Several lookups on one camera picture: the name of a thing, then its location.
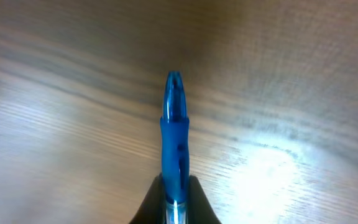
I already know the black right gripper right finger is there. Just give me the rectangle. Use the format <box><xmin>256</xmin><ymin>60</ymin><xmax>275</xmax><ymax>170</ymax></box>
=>
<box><xmin>187</xmin><ymin>175</ymin><xmax>221</xmax><ymax>224</ymax></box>

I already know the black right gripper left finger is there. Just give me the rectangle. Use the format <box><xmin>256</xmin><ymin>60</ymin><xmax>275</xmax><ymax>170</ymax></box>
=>
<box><xmin>129</xmin><ymin>174</ymin><xmax>166</xmax><ymax>224</ymax></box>

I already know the blue ballpoint pen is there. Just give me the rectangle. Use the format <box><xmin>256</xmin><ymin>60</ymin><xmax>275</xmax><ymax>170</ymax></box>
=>
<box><xmin>160</xmin><ymin>71</ymin><xmax>190</xmax><ymax>224</ymax></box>

